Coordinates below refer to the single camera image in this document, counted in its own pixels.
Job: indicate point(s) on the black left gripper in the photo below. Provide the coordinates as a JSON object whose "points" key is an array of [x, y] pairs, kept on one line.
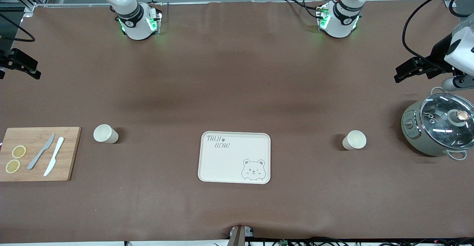
{"points": [[439, 50]]}

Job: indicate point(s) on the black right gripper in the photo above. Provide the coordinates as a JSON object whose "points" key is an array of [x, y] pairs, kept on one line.
{"points": [[17, 59]]}

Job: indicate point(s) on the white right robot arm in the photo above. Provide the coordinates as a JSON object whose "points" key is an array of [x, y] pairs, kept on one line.
{"points": [[133, 24]]}

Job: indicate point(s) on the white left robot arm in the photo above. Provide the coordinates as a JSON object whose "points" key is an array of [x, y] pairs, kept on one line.
{"points": [[342, 20]]}

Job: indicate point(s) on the cream bear print tray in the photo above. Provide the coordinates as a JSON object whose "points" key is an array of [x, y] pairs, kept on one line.
{"points": [[229, 164]]}

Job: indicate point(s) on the glass pot lid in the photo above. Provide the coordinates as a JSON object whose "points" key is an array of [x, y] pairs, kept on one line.
{"points": [[437, 120]]}

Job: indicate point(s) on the grey pot with glass lid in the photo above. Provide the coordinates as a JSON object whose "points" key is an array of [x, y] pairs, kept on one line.
{"points": [[411, 135]]}

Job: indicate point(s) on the lemon slice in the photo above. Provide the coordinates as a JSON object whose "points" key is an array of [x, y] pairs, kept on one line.
{"points": [[19, 151], [12, 166]]}

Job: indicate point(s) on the grey plastic knife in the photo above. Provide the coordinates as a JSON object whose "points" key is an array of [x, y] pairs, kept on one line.
{"points": [[40, 151]]}

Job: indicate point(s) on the white plastic knife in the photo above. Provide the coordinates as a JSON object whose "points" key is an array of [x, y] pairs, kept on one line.
{"points": [[54, 155]]}

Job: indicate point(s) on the bamboo cutting board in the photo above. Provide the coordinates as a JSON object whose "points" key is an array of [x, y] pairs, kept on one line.
{"points": [[70, 153]]}

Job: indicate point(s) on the brown table mat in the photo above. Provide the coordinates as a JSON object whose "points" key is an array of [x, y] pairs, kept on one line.
{"points": [[237, 72]]}

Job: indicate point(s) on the aluminium corner bracket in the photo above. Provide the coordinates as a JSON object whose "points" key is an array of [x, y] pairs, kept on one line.
{"points": [[450, 2]]}

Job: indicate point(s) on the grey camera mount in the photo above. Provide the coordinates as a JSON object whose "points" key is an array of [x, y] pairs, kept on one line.
{"points": [[239, 235]]}

